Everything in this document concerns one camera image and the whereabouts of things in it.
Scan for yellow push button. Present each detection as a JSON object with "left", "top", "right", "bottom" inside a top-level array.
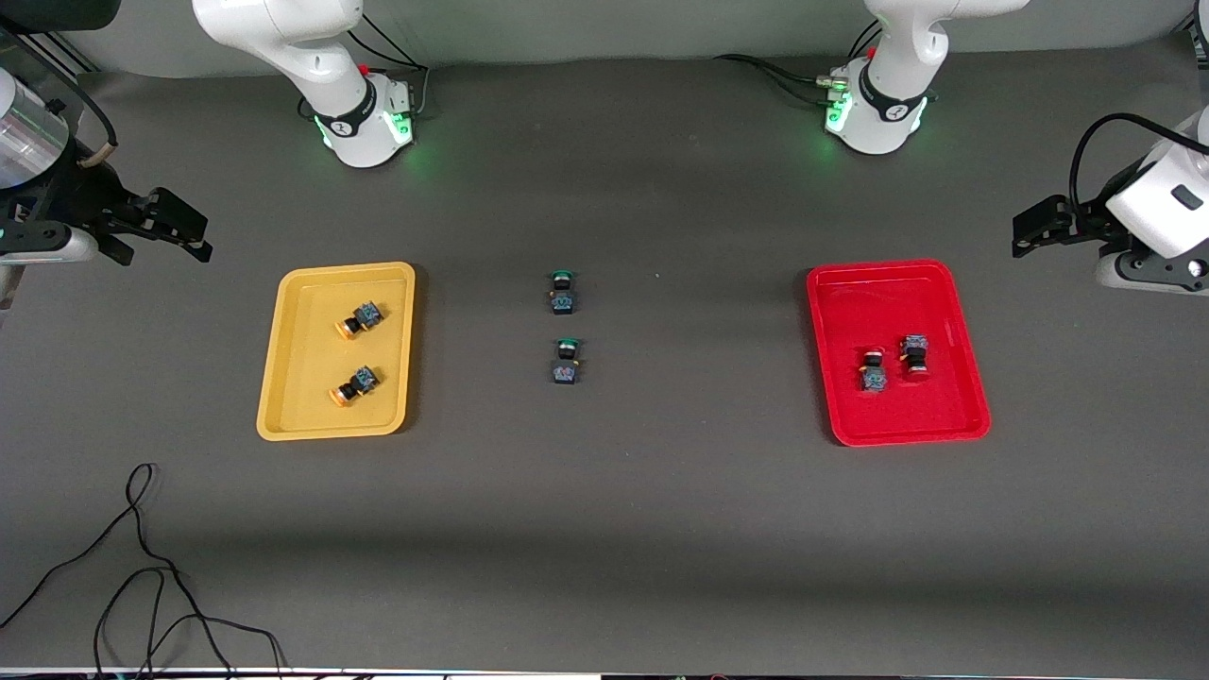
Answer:
[
  {"left": 330, "top": 366, "right": 381, "bottom": 408},
  {"left": 337, "top": 301, "right": 383, "bottom": 338}
]

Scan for yellow plastic tray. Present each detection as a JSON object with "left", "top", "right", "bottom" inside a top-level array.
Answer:
[{"left": 256, "top": 262, "right": 417, "bottom": 442}]

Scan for red plastic tray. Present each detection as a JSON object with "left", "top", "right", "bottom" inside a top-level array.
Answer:
[{"left": 806, "top": 259, "right": 993, "bottom": 447}]

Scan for dark grey table mat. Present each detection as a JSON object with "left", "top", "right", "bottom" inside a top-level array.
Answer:
[{"left": 0, "top": 33, "right": 1209, "bottom": 676}]

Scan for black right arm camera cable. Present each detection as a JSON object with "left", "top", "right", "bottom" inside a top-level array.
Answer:
[{"left": 0, "top": 28, "right": 119, "bottom": 171}]

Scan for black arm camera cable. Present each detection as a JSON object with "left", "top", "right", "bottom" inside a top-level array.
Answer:
[
  {"left": 0, "top": 28, "right": 119, "bottom": 171},
  {"left": 1070, "top": 113, "right": 1209, "bottom": 223}
]

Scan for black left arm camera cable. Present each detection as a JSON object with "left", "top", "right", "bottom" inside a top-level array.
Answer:
[{"left": 1070, "top": 113, "right": 1209, "bottom": 223}]

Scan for aluminium frame rail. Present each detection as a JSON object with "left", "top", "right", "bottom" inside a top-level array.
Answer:
[{"left": 38, "top": 33, "right": 95, "bottom": 75}]

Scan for loose black cable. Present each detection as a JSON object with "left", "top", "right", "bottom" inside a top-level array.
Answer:
[{"left": 0, "top": 463, "right": 284, "bottom": 680}]

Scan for black right arm base cables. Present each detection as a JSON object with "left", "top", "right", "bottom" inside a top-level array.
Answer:
[{"left": 298, "top": 14, "right": 431, "bottom": 119}]

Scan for black arm base cables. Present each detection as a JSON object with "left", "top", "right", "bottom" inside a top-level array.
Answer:
[
  {"left": 713, "top": 19, "right": 884, "bottom": 105},
  {"left": 298, "top": 14, "right": 431, "bottom": 119}
]

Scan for black left arm base cables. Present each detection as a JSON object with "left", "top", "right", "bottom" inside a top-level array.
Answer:
[{"left": 713, "top": 19, "right": 884, "bottom": 105}]

